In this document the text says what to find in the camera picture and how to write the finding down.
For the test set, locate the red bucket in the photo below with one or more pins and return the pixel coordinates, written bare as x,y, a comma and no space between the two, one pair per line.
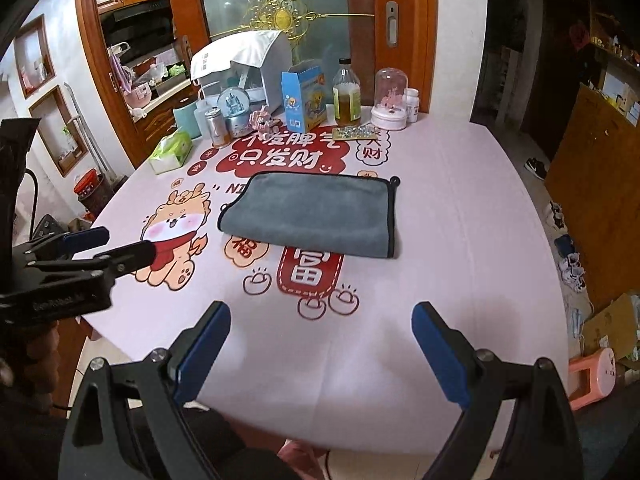
87,183

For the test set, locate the glass dome pink ornament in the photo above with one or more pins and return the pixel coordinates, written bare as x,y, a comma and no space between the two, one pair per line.
389,109

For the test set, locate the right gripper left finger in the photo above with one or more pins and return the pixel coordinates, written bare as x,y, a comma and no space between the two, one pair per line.
127,421

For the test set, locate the green tissue pack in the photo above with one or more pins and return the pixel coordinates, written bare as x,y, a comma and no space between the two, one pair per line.
171,152

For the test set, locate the brown wooden sideboard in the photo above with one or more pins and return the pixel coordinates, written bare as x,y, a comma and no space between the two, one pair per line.
594,176

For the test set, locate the cardboard box on floor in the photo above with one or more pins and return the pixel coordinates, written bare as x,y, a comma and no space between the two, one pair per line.
615,327

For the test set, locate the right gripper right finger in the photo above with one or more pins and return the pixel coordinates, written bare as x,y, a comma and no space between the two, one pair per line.
542,440

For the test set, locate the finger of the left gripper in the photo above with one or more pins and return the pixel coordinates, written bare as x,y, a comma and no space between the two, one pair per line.
123,259
66,245

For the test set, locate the white plastic container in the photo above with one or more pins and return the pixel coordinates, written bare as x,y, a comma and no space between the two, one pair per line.
201,109

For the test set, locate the light blue container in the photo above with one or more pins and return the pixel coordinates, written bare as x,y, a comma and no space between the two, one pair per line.
185,120

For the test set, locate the silver metal tin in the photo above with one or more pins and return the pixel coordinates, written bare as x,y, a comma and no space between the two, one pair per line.
217,128

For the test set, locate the pink printed tablecloth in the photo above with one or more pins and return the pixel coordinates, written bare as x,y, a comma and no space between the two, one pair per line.
321,347

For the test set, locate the blister pill pack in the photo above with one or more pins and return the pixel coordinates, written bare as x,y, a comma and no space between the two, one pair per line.
355,133

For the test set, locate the oil bottle yellow label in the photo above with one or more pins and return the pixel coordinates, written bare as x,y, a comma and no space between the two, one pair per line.
346,95

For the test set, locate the pink plastic stool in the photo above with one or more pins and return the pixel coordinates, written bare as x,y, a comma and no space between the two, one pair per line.
600,369

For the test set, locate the pink toy figure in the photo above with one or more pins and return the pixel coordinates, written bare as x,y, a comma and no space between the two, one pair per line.
263,123

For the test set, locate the purple and grey towel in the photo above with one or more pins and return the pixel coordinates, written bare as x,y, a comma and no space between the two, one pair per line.
339,213

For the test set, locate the blue cardboard box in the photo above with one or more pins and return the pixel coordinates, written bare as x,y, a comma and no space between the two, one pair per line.
303,96

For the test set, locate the blue snow globe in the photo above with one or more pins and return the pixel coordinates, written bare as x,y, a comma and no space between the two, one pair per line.
234,104

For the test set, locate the wooden door with handle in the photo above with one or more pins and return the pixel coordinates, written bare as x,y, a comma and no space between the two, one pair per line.
394,33

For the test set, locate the white pill bottle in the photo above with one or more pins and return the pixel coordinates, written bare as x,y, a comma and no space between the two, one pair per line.
412,103

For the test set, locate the wooden cabinet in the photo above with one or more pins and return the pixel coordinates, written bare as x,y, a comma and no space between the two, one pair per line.
149,28

